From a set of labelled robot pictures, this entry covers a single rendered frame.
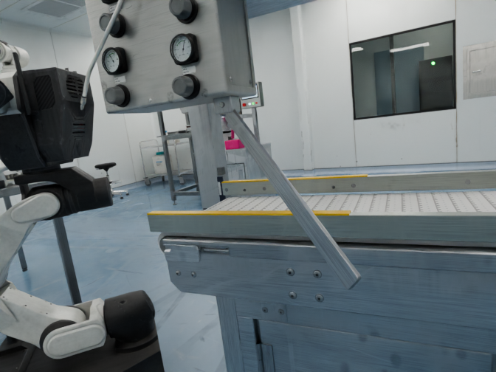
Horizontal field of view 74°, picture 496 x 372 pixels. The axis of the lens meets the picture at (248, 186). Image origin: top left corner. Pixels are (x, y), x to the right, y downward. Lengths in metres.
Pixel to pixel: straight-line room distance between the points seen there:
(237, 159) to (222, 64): 2.73
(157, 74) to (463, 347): 0.57
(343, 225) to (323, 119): 5.31
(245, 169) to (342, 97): 2.91
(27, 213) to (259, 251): 0.96
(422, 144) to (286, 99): 2.28
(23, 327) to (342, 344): 1.16
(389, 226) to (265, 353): 0.34
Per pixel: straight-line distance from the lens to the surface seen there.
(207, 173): 0.85
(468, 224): 0.46
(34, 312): 1.47
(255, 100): 3.46
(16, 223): 1.34
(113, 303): 1.46
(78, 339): 1.45
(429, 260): 0.47
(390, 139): 5.56
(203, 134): 0.84
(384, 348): 0.60
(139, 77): 0.53
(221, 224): 0.52
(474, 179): 0.72
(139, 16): 0.54
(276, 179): 0.41
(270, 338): 0.65
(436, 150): 5.55
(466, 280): 0.49
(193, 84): 0.46
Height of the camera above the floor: 0.96
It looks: 10 degrees down
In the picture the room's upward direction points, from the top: 7 degrees counter-clockwise
